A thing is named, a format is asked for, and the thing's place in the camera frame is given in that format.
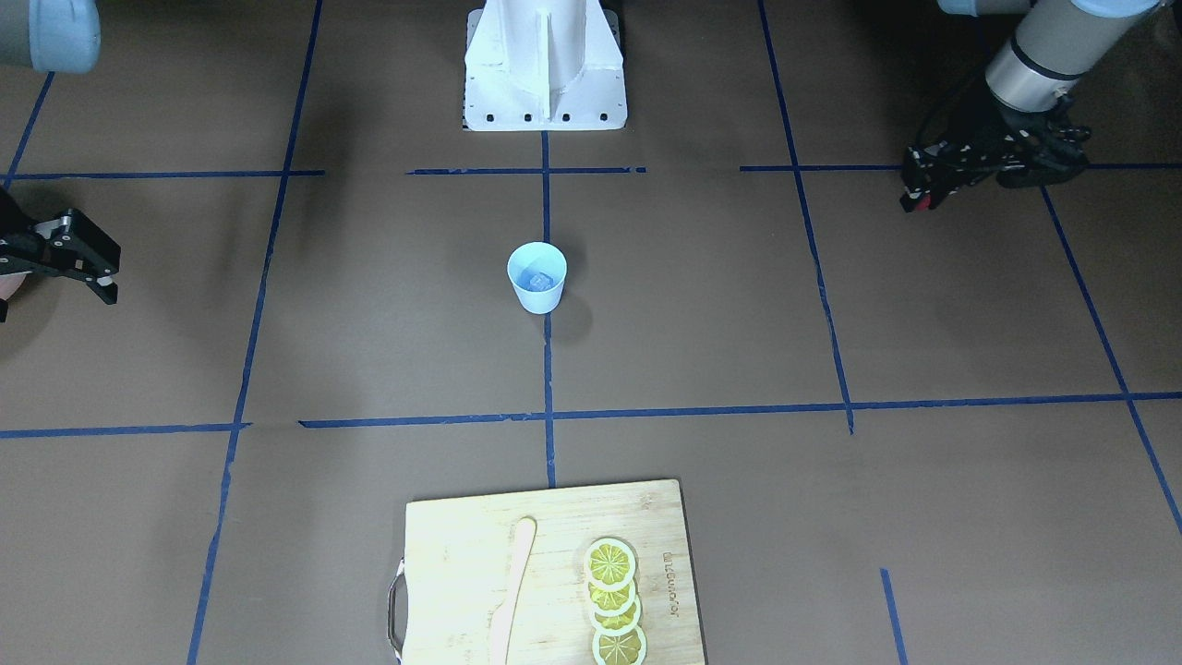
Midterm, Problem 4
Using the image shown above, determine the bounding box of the white camera pole base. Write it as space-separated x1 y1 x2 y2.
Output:
462 1 628 132

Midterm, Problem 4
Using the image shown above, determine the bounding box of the light blue cup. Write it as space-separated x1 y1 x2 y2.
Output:
506 243 567 315

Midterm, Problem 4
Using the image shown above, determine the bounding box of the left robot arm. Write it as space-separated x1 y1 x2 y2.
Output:
900 1 1164 213

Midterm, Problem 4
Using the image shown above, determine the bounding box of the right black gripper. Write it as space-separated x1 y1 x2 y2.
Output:
1 189 121 321

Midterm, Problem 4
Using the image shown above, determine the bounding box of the clear ice cube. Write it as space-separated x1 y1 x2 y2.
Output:
521 269 557 292

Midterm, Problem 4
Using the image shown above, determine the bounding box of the yellow plastic knife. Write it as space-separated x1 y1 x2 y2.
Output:
488 516 537 664

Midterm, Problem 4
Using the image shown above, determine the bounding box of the bamboo cutting board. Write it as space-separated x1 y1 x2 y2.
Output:
387 480 706 664

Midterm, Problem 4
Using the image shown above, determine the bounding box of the lemon slice one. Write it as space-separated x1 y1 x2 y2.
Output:
583 537 638 592

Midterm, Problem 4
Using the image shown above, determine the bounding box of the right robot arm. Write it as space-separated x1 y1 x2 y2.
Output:
1 1 122 320

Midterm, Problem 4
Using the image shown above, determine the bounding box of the lemon slice two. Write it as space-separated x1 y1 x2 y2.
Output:
586 581 637 617

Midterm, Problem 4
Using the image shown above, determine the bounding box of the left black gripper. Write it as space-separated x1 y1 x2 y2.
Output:
900 92 1091 211

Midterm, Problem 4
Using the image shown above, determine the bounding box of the lemon slice four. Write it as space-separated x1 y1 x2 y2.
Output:
591 627 647 665

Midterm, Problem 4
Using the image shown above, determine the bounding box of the lemon slice three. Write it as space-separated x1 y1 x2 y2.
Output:
587 598 643 635

